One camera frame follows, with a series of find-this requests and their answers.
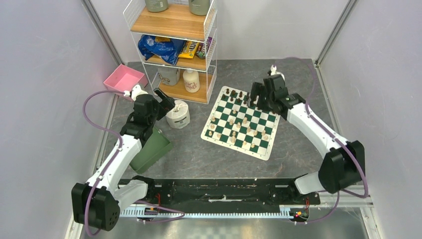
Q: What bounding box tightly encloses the pink plastic bin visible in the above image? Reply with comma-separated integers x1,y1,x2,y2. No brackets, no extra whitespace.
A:
103,64,148,92

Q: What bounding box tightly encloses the grey patterned mug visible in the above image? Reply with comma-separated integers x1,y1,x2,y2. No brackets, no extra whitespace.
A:
157,67,180,86

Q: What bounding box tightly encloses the white wrapped paper roll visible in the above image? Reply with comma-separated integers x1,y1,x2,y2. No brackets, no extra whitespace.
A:
166,100,190,129

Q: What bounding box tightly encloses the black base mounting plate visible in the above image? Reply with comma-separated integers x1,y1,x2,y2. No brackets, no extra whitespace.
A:
144,178,320,214

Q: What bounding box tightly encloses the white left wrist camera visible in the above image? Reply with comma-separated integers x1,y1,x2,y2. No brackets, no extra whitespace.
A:
123,84,148,102

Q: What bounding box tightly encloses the grey-green jar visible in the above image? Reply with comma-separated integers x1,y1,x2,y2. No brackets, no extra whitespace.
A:
188,0,211,16
145,0,169,12

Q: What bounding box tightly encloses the cream bottle pink lettering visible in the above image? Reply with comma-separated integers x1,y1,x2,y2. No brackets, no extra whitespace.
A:
183,69,200,93

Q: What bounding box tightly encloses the white slotted cable duct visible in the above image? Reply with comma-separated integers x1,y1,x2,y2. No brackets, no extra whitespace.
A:
120,205,308,220

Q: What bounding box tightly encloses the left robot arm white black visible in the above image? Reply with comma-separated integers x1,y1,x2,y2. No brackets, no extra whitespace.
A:
71,85,176,237

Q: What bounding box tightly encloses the green white chess board mat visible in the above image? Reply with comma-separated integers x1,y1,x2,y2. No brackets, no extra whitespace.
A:
201,86,281,161

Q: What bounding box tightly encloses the green plastic bin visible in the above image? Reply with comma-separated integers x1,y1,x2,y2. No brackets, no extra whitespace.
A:
130,127,173,174

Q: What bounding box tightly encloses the grey-green jar left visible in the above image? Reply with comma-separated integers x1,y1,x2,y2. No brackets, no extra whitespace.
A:
145,0,169,12

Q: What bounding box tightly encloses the blue snack bag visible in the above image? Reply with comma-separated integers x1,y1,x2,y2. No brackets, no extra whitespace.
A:
137,35,186,65

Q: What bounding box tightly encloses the white wire wooden shelf rack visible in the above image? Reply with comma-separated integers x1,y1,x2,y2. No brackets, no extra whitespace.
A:
123,0,217,104

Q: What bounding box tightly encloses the grey-green jar right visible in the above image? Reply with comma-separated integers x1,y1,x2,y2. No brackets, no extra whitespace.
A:
188,0,211,16

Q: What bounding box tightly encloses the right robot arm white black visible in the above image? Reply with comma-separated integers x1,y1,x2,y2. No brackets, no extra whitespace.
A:
248,74,369,204

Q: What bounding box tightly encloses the yellow candy bag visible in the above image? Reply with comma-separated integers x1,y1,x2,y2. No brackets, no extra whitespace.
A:
178,41,200,59

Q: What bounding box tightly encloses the purple snack packet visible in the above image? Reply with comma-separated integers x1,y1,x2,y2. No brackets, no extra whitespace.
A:
195,37,212,59

